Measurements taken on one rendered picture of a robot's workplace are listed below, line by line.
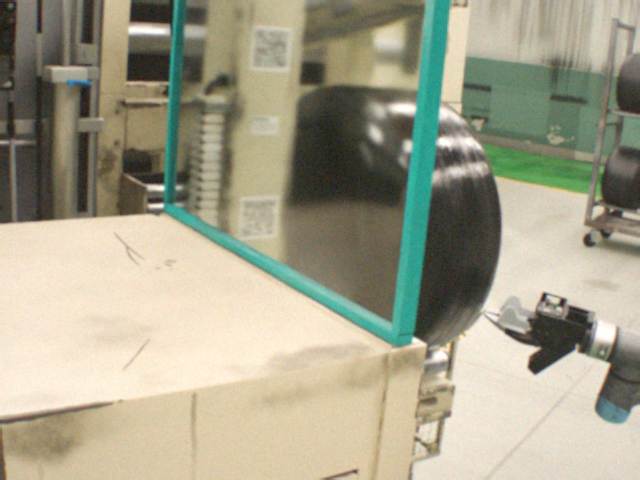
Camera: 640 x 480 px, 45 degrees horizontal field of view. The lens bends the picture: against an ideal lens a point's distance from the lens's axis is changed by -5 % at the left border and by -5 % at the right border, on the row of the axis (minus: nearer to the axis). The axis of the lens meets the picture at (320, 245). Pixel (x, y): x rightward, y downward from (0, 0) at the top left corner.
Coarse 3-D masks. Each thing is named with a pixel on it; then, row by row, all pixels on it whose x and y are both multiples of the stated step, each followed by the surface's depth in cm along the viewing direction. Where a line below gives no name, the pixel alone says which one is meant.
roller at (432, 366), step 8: (432, 352) 166; (440, 352) 165; (432, 360) 163; (440, 360) 164; (448, 360) 165; (424, 368) 161; (432, 368) 162; (440, 368) 164; (448, 368) 165; (424, 376) 163
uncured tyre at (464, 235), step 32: (448, 128) 147; (448, 160) 142; (480, 160) 146; (448, 192) 139; (480, 192) 144; (448, 224) 139; (480, 224) 143; (448, 256) 140; (480, 256) 144; (448, 288) 142; (480, 288) 147; (416, 320) 142; (448, 320) 148
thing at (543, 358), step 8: (560, 344) 153; (568, 344) 151; (576, 344) 153; (536, 352) 158; (544, 352) 156; (552, 352) 153; (560, 352) 153; (568, 352) 152; (536, 360) 156; (544, 360) 155; (552, 360) 154; (528, 368) 157; (536, 368) 157; (544, 368) 156
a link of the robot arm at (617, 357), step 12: (624, 336) 147; (636, 336) 147; (612, 348) 147; (624, 348) 147; (636, 348) 146; (612, 360) 148; (624, 360) 147; (636, 360) 146; (624, 372) 148; (636, 372) 147
